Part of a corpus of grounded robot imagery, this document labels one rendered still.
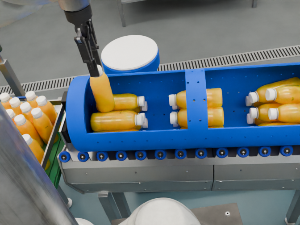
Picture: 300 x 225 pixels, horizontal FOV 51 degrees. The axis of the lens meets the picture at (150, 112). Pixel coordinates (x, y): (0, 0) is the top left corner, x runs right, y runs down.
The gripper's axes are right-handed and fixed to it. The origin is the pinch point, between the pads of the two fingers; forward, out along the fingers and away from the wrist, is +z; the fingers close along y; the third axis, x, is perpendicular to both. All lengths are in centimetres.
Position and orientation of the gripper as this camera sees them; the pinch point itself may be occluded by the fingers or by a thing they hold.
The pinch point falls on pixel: (93, 63)
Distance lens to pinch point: 105.6
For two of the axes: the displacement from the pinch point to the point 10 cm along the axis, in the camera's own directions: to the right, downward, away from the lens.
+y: 0.6, -7.2, 6.9
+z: 1.2, 6.9, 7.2
